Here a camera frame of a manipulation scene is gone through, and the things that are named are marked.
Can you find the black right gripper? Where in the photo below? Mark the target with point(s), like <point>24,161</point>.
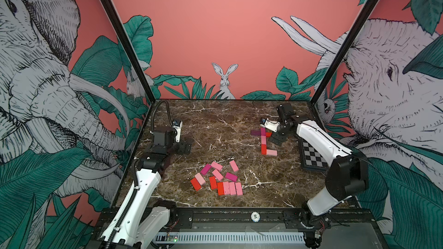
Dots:
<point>276,135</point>

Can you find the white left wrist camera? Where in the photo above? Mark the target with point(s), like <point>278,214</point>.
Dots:
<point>177,125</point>

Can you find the pink row block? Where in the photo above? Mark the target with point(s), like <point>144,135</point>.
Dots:
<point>232,188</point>
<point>226,188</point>
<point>238,188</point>
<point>270,152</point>

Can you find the black left corner frame post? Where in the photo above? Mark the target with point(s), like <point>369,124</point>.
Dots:
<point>122,36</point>

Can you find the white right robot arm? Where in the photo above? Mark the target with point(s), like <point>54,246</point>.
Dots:
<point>347,173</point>

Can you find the black front frame rail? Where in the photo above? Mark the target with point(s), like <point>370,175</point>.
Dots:
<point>188,217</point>

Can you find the black right corner frame post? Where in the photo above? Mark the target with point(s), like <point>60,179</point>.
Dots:
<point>353,33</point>

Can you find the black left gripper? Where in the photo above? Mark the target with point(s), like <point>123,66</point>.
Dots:
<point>182,149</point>

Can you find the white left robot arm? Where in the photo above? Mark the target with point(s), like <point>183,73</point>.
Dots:
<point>128,230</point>

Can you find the pink block top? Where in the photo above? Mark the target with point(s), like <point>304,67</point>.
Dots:
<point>216,165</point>

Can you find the white slotted cable duct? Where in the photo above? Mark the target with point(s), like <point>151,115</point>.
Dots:
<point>229,237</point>

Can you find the black corner frame post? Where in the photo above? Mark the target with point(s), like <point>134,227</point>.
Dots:
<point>353,33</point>
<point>122,36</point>

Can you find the checkerboard calibration plate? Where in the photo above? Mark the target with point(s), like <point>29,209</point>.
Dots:
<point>311,160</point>

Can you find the purple block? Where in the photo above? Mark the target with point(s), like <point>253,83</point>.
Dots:
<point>255,132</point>

